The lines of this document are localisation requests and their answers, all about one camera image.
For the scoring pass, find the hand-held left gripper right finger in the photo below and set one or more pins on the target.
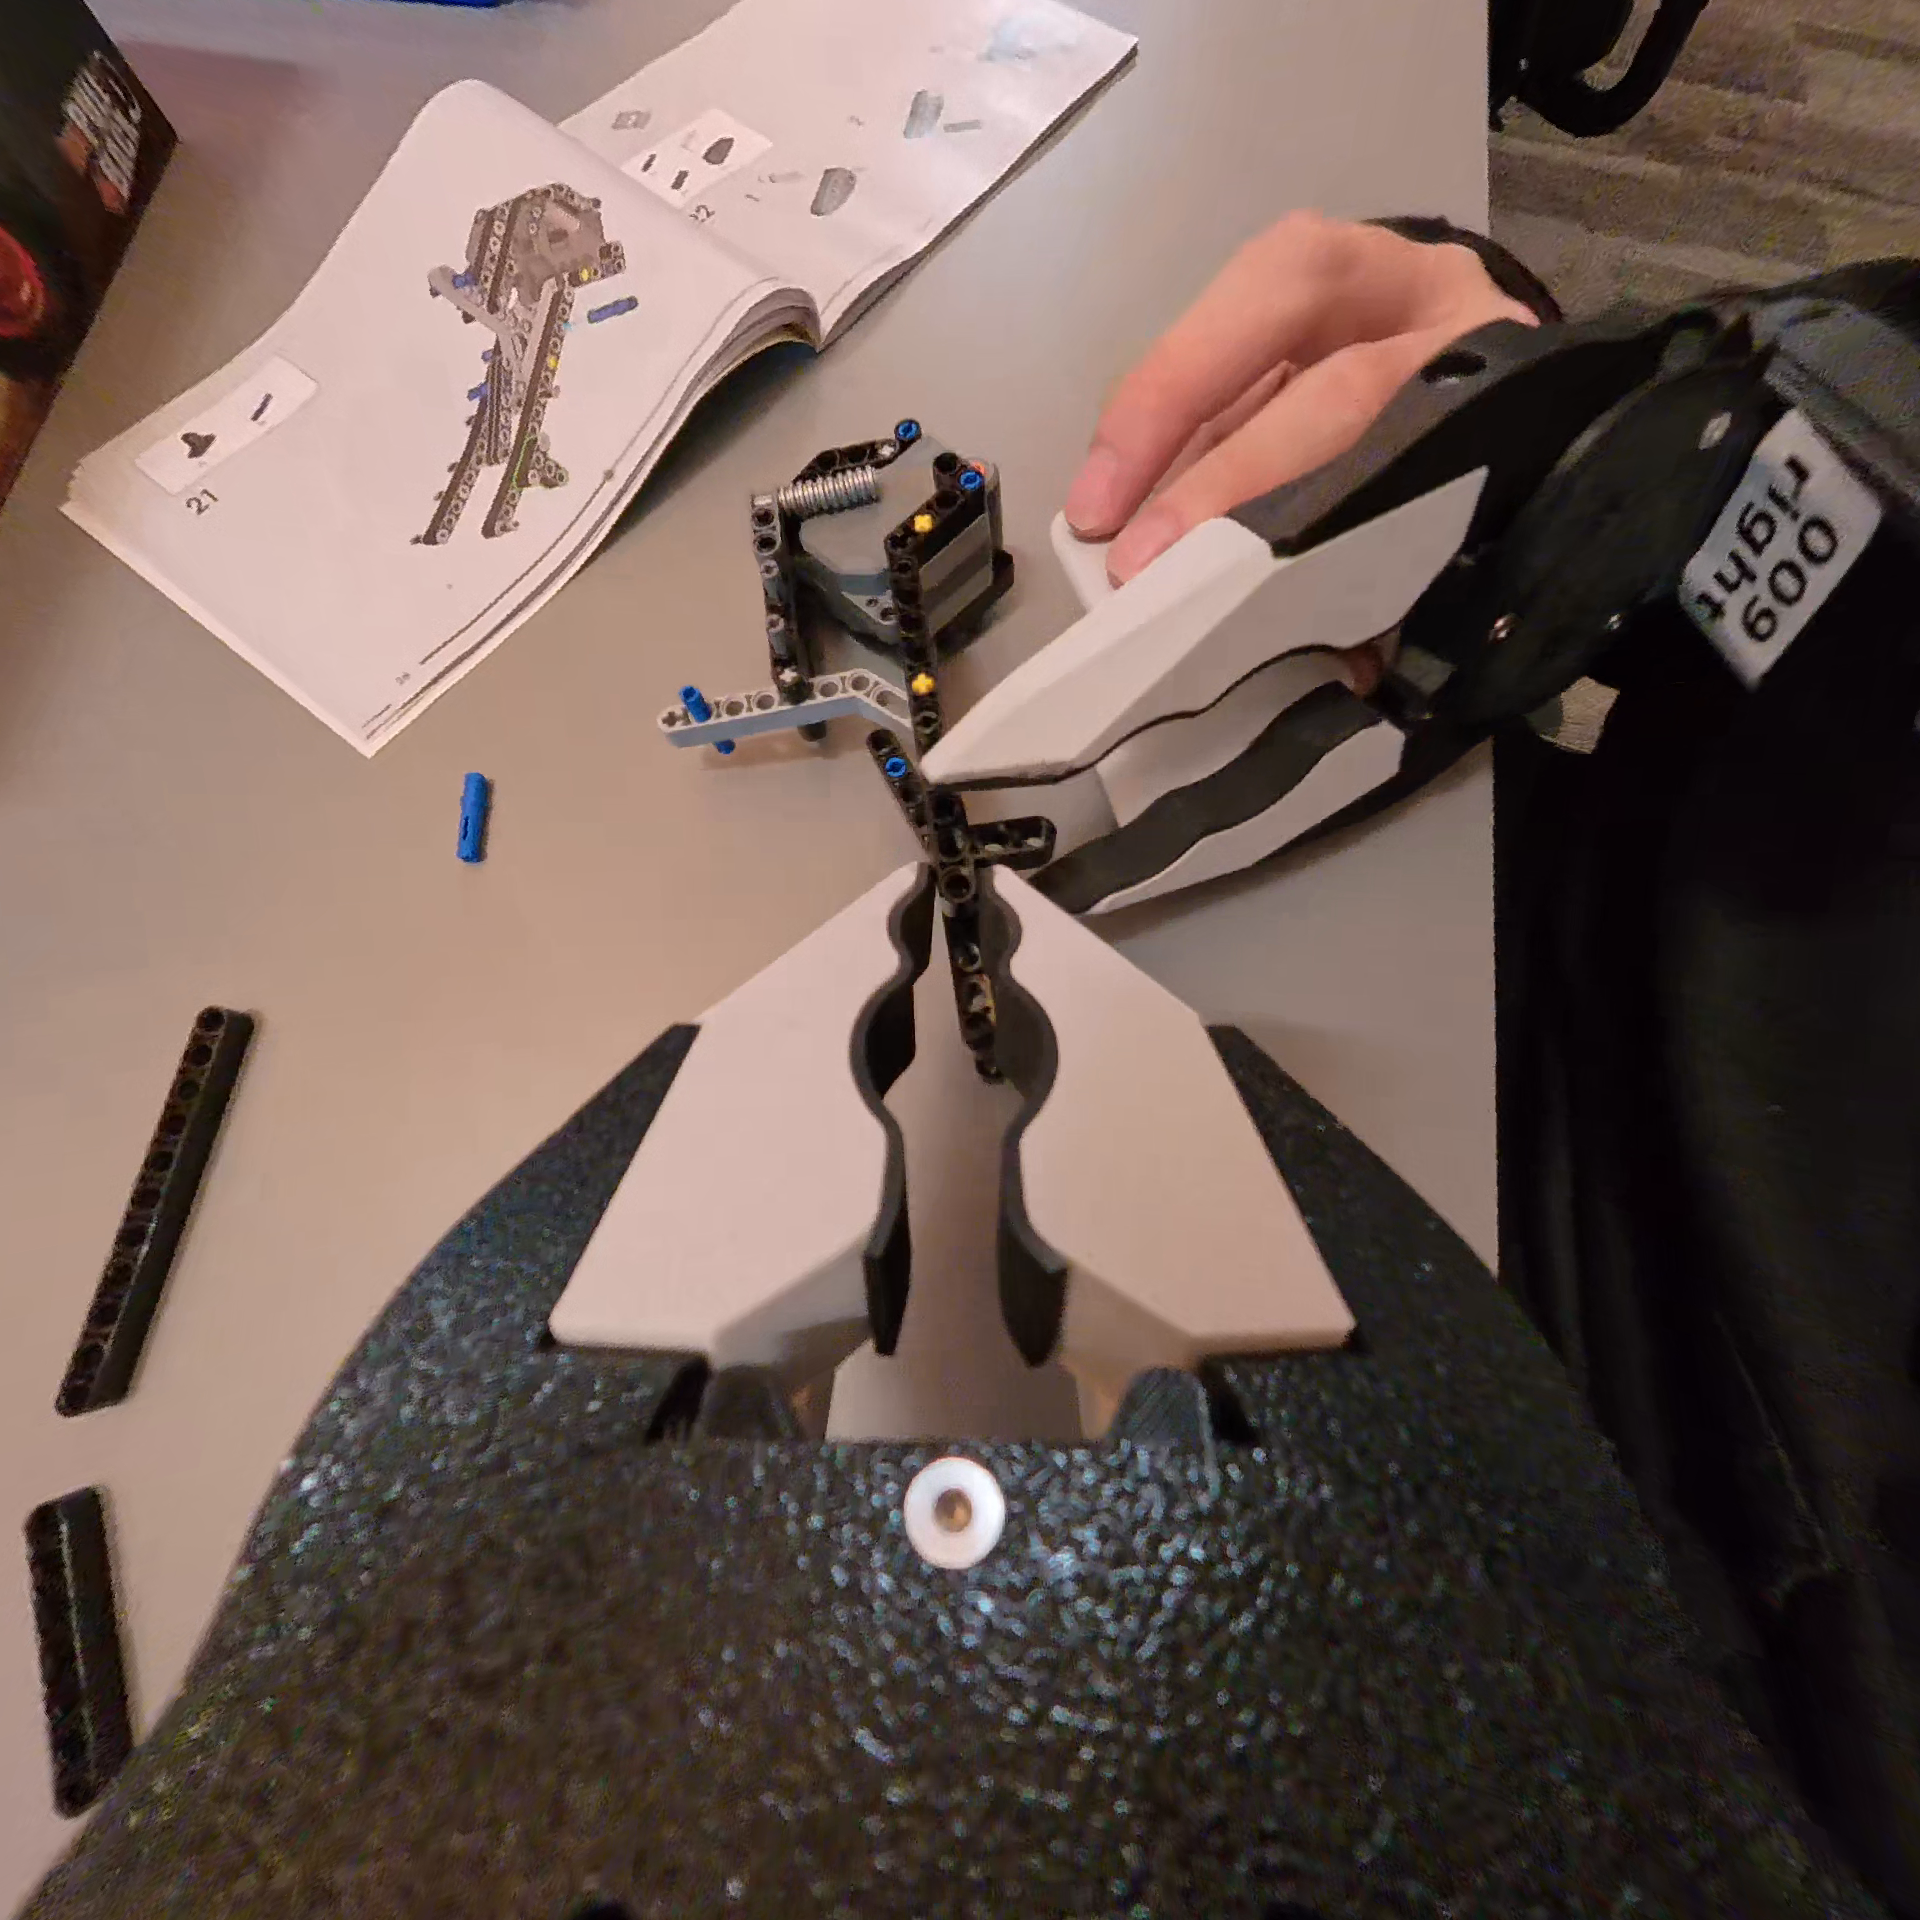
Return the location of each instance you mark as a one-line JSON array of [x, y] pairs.
[[1186, 1185]]

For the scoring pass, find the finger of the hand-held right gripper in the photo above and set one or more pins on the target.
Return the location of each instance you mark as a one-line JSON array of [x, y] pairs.
[[1200, 774], [1200, 630]]

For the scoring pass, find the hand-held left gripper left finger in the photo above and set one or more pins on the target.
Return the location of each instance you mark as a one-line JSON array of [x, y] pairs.
[[704, 1185]]

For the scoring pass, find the grey black brick model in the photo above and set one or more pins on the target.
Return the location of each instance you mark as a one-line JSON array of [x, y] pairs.
[[856, 579]]

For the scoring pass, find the blue toy connector pin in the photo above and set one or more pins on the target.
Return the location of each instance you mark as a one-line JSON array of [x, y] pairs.
[[474, 818]]

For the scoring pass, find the person's right forearm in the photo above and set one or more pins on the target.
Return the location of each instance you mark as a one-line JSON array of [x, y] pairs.
[[1501, 264]]

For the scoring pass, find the grey desk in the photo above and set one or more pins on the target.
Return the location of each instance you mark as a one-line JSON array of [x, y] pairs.
[[452, 974]]

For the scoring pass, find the person's right hand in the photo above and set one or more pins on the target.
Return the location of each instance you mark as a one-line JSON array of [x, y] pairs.
[[1276, 359]]

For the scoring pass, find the black chair base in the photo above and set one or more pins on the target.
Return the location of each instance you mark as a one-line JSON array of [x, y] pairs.
[[1576, 75]]

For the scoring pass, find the long black toy beam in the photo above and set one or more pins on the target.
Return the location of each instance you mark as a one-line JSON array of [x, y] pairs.
[[159, 1201]]

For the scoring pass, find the short black toy beam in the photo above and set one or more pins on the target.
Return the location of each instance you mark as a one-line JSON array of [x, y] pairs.
[[76, 1635]]

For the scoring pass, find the open instruction booklet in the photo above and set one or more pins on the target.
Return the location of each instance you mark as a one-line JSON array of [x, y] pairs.
[[375, 300]]

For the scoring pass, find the dark building toy box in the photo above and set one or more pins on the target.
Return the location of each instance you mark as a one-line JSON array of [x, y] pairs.
[[61, 224]]

